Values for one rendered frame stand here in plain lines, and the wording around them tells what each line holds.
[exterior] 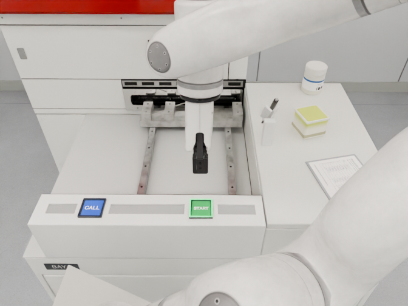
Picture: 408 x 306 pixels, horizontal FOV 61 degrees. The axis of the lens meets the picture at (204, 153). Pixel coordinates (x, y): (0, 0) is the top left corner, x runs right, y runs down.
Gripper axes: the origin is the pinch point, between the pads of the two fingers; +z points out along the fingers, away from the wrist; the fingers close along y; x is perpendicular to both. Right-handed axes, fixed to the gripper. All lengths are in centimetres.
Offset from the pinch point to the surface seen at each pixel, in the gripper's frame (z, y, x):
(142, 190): 22.7, -21.0, -17.5
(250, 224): 16.0, 0.6, 11.5
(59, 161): 42, -68, -64
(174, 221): 15.9, 0.1, -6.0
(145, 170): 20.9, -29.1, -17.7
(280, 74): 50, -222, 63
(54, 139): 30, -66, -62
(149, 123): 15, -50, -19
